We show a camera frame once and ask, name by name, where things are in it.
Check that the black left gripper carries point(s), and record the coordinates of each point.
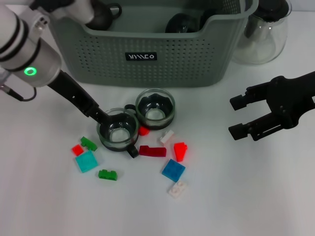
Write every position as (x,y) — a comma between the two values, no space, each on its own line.
(71,92)

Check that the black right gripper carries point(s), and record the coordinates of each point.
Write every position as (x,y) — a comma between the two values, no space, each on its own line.
(295,98)

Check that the green toy brick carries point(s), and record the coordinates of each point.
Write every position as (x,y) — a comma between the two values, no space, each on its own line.
(88,143)
(107,175)

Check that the glass teacup with black sleeve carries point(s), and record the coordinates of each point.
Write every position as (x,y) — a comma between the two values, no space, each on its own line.
(179,24)
(155,115)
(118,145)
(208,16)

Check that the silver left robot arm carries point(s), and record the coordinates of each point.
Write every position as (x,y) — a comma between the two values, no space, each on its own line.
(29,54)

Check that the grey-green perforated storage bin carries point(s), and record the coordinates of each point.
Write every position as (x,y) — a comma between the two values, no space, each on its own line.
(197,61)

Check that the flat red square brick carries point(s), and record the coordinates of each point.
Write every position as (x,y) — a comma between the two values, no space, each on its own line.
(77,150)

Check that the small red cube brick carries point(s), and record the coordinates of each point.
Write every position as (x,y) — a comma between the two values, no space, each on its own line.
(144,131)

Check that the teal square toy brick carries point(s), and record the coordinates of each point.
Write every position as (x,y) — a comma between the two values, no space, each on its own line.
(86,161)

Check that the dark red toy brick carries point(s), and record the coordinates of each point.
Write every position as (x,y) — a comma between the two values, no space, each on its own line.
(152,151)

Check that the red slope toy brick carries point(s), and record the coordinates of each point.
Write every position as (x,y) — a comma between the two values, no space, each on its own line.
(180,151)

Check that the white toy brick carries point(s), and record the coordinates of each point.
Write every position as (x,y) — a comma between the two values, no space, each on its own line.
(167,137)

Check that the glass carafe with black lid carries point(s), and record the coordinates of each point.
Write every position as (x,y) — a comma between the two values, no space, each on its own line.
(265,41)

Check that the blue square toy plate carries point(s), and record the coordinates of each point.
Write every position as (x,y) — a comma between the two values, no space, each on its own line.
(173,170)

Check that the white flat two-stud plate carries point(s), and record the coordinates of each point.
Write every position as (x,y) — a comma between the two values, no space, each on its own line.
(179,189)

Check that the black clay teapot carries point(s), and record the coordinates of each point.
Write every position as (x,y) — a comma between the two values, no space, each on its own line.
(105,17)

